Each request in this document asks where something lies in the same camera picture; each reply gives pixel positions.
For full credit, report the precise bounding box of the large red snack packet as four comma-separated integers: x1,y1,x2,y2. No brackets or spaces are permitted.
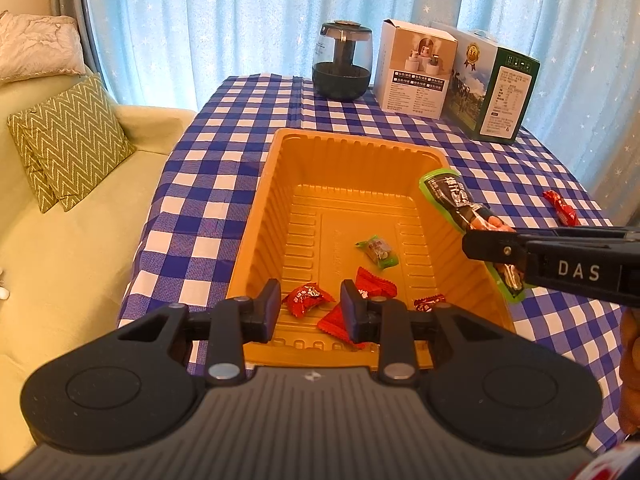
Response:
317,266,397,350

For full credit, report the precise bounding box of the beige product box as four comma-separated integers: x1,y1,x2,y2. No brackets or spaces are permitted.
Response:
373,20,458,119

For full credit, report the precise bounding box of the white pink cushion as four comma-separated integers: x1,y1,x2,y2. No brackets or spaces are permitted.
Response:
0,11,86,84

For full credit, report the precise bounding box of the orange plastic tray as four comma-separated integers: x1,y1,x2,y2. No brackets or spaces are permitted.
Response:
224,127,518,372

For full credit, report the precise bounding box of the blue checkered tablecloth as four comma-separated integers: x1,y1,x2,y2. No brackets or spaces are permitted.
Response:
118,75,623,452

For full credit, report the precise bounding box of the long green snack packet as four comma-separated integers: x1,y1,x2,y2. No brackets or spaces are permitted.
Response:
419,168,525,304

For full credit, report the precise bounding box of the dark green carton box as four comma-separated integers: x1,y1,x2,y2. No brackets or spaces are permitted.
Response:
442,25,540,144

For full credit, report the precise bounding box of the light green sofa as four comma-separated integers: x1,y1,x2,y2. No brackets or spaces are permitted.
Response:
1,105,194,469

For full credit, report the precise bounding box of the green chevron cushion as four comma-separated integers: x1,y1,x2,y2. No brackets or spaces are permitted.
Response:
6,74,136,212

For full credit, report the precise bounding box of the green small snack packet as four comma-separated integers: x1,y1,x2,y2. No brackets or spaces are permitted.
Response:
356,235,399,269

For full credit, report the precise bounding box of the dark glass humidifier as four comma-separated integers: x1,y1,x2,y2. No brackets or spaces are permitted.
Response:
311,21,372,102

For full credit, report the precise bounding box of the blue star curtain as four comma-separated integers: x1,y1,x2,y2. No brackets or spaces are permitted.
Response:
79,0,640,221

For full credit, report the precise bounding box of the red twisted candy wrapper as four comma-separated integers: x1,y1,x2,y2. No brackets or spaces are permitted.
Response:
413,294,446,312

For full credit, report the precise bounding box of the small red candy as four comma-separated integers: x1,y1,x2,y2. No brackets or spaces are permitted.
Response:
542,190,580,228

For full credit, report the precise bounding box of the right hand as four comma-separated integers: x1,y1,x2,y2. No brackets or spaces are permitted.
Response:
618,308,640,434

